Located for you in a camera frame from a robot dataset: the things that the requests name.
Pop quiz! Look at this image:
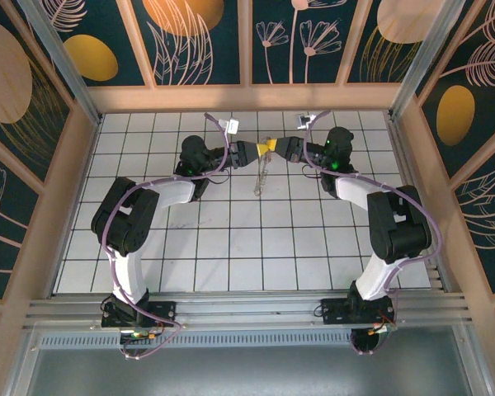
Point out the wristband keyring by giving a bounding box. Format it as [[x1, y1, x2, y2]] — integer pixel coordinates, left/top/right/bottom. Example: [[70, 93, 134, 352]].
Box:
[[252, 134, 274, 198]]

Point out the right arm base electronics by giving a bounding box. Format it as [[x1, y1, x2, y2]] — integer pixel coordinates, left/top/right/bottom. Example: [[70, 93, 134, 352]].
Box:
[[349, 321, 397, 355]]

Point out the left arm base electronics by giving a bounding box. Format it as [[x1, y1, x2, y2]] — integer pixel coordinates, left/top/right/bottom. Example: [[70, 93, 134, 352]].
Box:
[[119, 328, 164, 346]]

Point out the grey metal panel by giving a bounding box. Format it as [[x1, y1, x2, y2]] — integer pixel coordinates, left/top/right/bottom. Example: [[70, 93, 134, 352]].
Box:
[[7, 325, 492, 396]]

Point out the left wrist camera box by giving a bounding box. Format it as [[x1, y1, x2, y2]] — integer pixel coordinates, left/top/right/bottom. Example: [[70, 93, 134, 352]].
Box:
[[218, 117, 241, 135]]

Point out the aluminium corner post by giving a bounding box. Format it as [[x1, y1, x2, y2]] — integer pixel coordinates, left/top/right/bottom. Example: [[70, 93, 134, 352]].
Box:
[[18, 0, 104, 127], [389, 0, 465, 120]]

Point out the long aluminium mounting rail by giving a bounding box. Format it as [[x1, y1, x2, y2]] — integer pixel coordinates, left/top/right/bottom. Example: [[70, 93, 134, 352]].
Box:
[[24, 290, 474, 331]]

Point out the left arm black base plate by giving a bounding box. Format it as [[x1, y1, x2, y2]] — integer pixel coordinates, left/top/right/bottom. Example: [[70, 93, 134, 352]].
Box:
[[101, 295, 178, 329]]

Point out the side aluminium rail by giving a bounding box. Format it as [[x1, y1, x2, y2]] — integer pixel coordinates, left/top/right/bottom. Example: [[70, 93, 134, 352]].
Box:
[[387, 117, 449, 294]]

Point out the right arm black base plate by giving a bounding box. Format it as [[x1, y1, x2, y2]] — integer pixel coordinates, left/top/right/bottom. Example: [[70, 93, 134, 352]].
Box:
[[320, 297, 397, 327]]

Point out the slotted grey cable duct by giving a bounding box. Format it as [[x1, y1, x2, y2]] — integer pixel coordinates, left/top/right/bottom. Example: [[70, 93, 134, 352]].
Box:
[[39, 332, 356, 350]]

